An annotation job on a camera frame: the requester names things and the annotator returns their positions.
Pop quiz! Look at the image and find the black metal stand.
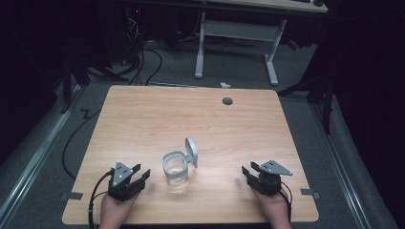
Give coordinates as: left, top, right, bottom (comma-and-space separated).
277, 74, 336, 135
58, 53, 92, 115

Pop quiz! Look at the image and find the black floor cable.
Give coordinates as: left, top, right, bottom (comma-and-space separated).
61, 108, 103, 181

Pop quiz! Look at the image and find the clear jar with grey lid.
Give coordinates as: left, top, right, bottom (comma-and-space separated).
161, 136, 200, 188

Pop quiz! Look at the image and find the grey tape strip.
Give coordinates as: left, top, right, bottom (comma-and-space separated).
60, 192, 84, 201
300, 188, 321, 200

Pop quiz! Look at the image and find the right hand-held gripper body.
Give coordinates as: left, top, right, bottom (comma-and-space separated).
247, 159, 294, 197

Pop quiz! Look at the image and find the person's right hand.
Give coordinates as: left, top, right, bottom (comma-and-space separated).
250, 186, 292, 229

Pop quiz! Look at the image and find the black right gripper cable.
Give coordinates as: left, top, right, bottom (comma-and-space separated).
279, 180, 293, 223

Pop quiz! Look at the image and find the bundle of black cables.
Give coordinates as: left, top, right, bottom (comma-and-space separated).
122, 12, 164, 87

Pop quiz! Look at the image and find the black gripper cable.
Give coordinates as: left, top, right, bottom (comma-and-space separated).
279, 180, 293, 223
88, 169, 115, 229

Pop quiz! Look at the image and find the person's left hand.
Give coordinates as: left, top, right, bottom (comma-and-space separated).
98, 191, 140, 229

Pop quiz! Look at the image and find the white frame desk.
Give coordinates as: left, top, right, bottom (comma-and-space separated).
194, 0, 330, 87

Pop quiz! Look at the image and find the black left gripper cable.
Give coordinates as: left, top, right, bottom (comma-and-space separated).
88, 169, 115, 229

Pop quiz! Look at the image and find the metal floor rail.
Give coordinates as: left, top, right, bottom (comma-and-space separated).
309, 101, 374, 229
0, 85, 86, 223

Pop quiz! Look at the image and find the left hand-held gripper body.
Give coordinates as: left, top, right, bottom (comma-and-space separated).
107, 160, 143, 202

